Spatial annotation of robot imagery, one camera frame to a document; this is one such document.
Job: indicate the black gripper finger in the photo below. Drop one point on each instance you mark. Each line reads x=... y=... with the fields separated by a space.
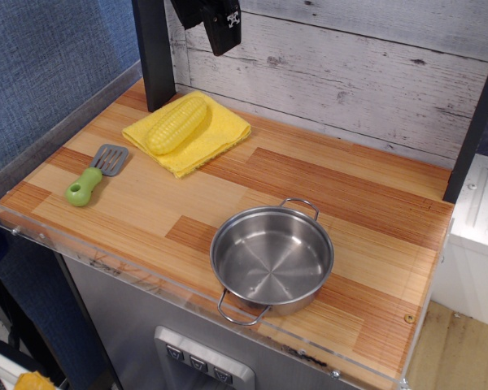
x=223 y=27

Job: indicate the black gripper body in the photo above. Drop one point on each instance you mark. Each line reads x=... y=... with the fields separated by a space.
x=189 y=11

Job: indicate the stainless steel pot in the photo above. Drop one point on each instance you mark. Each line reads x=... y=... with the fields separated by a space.
x=273 y=259

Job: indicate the yellow toy corn cob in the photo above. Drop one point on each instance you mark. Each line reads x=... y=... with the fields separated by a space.
x=175 y=126

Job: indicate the yellow folded cloth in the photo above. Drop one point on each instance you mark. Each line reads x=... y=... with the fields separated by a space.
x=220 y=130

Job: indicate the stainless steel cabinet front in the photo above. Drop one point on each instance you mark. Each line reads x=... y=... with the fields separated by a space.
x=126 y=312

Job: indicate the silver dispenser button panel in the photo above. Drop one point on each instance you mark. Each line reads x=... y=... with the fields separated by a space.
x=188 y=364

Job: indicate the clear acrylic table guard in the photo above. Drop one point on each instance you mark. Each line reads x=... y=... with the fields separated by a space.
x=384 y=214

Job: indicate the white side cabinet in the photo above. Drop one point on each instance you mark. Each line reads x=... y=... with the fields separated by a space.
x=461 y=281

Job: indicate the yellow object bottom left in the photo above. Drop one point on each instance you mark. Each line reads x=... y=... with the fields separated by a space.
x=33 y=381

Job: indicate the black left frame post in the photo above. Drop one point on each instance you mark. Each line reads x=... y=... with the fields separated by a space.
x=155 y=52

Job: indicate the black frame post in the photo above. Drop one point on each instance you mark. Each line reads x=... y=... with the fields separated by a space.
x=468 y=149
x=155 y=52

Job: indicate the green handled grey spatula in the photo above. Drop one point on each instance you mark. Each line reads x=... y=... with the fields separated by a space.
x=108 y=161

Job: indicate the black right frame post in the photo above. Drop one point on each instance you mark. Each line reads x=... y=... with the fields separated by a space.
x=468 y=149

